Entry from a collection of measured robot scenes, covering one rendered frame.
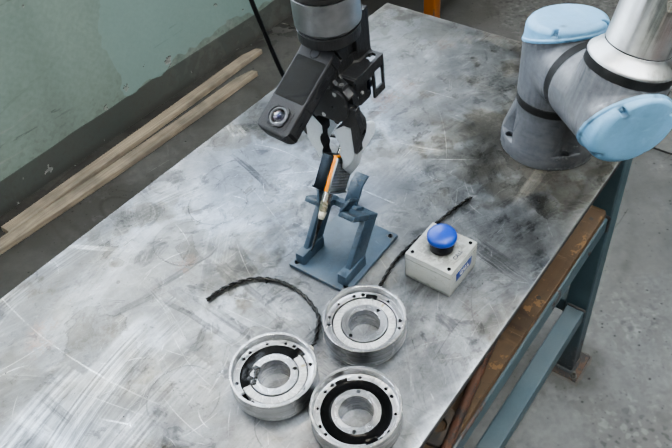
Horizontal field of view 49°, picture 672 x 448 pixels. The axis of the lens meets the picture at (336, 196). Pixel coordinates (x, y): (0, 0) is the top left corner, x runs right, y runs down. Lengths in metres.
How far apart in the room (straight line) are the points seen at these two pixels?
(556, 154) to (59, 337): 0.77
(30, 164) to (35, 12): 0.49
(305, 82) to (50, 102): 1.78
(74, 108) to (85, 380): 1.69
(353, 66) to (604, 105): 0.33
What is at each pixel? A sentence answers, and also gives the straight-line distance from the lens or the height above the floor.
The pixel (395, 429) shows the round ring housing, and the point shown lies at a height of 0.84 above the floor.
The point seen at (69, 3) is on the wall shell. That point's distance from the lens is 2.49.
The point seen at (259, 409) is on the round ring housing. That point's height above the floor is 0.84.
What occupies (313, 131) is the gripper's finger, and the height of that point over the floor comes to 1.01.
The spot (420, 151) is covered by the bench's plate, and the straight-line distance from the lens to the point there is 1.22.
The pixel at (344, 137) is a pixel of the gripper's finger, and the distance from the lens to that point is 0.89.
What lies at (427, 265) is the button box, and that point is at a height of 0.84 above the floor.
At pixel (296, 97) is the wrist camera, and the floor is 1.11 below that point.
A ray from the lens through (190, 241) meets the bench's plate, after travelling 1.12.
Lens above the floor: 1.58
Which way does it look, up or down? 43 degrees down
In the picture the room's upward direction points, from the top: 5 degrees counter-clockwise
